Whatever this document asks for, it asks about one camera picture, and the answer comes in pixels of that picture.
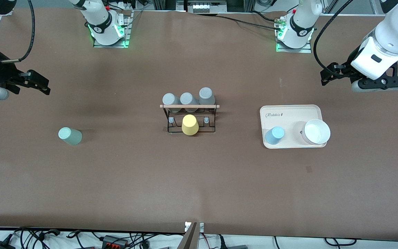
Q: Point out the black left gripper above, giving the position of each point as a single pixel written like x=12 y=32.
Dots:
x=344 y=72

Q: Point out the pale green plastic cup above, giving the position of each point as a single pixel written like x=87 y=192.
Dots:
x=70 y=136

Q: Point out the light blue plastic cup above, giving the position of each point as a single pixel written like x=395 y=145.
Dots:
x=275 y=135

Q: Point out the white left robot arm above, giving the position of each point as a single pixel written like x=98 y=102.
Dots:
x=394 y=34

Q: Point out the white bowl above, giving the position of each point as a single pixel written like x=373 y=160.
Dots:
x=316 y=132

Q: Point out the cream plastic tray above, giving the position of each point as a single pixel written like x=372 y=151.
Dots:
x=288 y=119

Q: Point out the grey plastic cup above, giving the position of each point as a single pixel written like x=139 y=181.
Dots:
x=170 y=100
x=206 y=96
x=188 y=99

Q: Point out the yellow plastic cup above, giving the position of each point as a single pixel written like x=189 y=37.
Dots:
x=190 y=125

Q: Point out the black power adapter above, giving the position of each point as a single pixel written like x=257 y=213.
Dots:
x=2 y=245

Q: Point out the black orange connector block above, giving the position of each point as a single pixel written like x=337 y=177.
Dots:
x=115 y=241

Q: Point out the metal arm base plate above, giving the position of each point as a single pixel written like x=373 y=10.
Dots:
x=308 y=50
x=127 y=33

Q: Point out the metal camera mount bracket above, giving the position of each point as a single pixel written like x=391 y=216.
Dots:
x=190 y=237

